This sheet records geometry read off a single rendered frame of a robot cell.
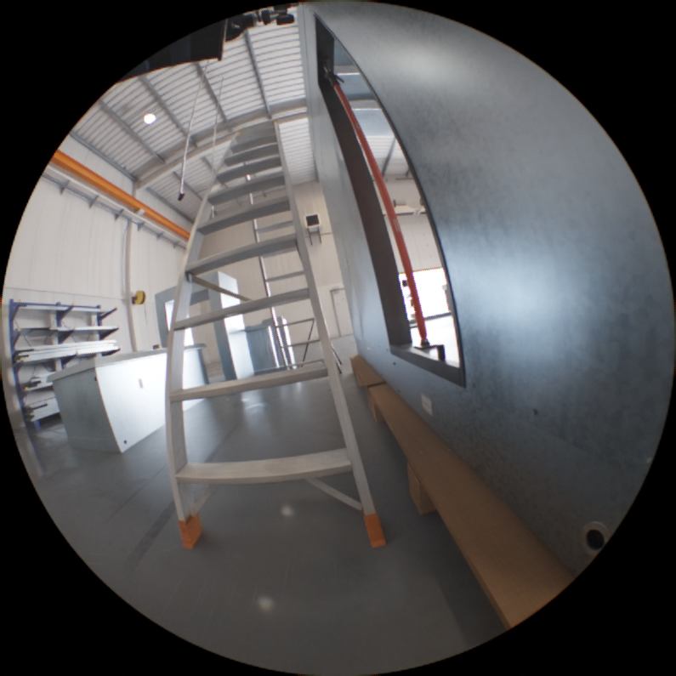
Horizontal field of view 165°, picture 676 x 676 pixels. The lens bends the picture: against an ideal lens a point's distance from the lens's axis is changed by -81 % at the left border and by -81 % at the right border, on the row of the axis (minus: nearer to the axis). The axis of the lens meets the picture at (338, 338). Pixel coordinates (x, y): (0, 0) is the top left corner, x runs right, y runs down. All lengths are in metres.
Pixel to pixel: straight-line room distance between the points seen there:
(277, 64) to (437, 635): 8.86
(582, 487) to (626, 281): 0.21
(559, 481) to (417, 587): 0.34
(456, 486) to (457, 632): 0.30
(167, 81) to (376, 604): 8.87
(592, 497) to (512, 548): 0.15
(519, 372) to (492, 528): 0.25
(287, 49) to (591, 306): 8.24
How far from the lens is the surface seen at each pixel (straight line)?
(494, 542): 0.42
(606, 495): 0.31
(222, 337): 3.18
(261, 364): 3.83
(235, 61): 8.27
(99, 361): 1.79
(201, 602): 0.67
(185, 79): 8.47
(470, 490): 0.50
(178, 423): 0.76
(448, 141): 0.40
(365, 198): 1.11
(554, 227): 0.26
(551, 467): 0.35
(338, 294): 10.72
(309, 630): 0.55
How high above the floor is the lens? 0.51
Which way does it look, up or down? 3 degrees down
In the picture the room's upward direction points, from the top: 12 degrees counter-clockwise
